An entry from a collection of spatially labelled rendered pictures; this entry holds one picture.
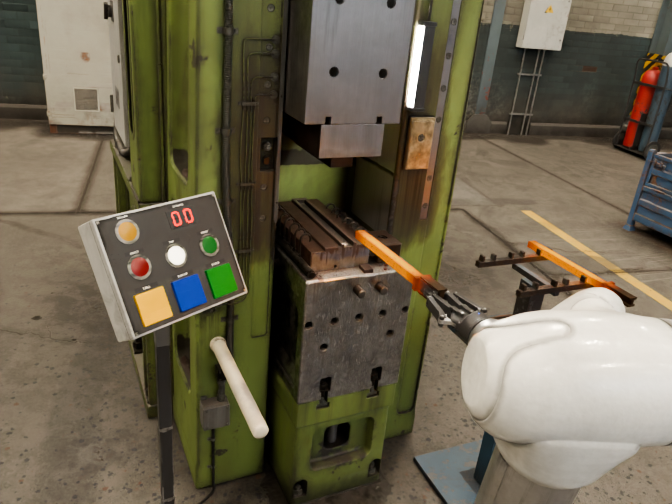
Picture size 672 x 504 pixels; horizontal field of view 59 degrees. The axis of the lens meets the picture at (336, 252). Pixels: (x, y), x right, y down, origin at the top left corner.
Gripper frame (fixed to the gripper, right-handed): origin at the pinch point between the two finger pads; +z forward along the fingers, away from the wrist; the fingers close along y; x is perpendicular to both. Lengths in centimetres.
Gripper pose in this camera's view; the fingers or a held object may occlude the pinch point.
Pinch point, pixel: (431, 289)
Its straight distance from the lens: 145.7
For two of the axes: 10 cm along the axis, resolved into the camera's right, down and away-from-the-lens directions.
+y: 9.1, -0.9, 4.1
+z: -4.1, -4.2, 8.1
